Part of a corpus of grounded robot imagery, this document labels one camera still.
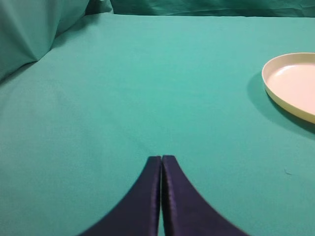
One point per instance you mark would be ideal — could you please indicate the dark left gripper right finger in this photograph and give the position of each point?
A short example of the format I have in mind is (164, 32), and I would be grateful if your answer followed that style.
(185, 212)

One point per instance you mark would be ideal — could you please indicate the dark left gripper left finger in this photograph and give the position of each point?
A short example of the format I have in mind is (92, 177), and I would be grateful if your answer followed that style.
(137, 213)

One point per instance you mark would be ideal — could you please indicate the yellow plate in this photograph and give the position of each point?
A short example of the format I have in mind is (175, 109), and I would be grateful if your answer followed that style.
(289, 80)

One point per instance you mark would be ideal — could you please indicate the green tablecloth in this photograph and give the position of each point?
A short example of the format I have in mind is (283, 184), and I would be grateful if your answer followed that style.
(77, 126)

